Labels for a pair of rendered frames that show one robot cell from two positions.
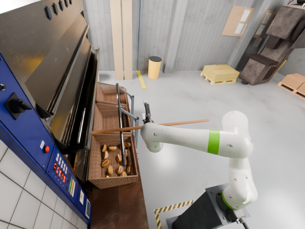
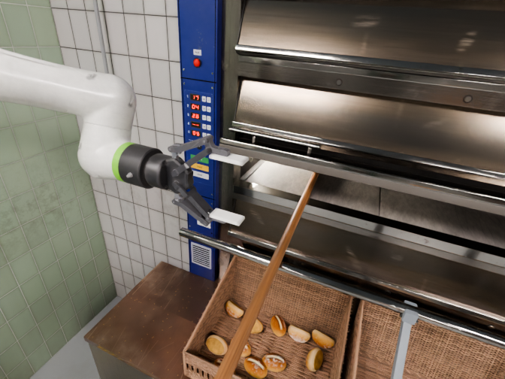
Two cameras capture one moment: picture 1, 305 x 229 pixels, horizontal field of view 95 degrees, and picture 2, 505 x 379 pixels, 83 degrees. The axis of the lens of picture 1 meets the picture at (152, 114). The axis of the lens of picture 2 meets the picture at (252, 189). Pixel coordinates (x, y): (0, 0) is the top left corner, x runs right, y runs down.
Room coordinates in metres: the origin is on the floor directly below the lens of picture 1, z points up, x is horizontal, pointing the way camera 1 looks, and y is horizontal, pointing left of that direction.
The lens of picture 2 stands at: (1.19, -0.29, 1.77)
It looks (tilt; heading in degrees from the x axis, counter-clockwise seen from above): 29 degrees down; 129
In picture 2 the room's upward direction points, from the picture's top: 5 degrees clockwise
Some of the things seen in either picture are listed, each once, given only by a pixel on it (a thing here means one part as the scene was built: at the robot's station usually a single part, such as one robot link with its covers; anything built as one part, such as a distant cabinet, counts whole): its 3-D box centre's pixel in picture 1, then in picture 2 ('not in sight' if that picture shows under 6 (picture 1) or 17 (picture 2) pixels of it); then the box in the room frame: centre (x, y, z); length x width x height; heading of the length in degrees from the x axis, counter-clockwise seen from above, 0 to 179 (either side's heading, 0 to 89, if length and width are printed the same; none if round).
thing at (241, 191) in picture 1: (238, 191); not in sight; (0.38, -0.60, 1.36); 0.16 x 0.13 x 0.19; 166
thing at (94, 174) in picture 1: (113, 156); (272, 329); (0.82, 0.37, 0.72); 0.56 x 0.49 x 0.28; 20
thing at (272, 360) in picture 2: (119, 157); (274, 361); (0.88, 0.32, 0.62); 0.10 x 0.07 x 0.05; 31
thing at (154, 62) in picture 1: (154, 67); not in sight; (4.26, 0.18, 0.31); 0.39 x 0.39 x 0.61
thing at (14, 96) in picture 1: (17, 100); not in sight; (0.30, 0.41, 1.92); 0.06 x 0.04 x 0.11; 19
